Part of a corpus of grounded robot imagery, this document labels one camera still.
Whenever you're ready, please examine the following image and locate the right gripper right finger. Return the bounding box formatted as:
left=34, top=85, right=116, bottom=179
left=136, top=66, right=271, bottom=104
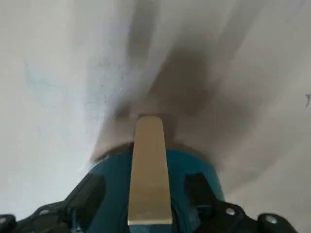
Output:
left=183, top=173, right=300, bottom=233

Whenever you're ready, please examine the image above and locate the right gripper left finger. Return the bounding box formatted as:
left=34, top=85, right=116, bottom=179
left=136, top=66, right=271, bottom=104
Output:
left=0, top=173, right=106, bottom=233

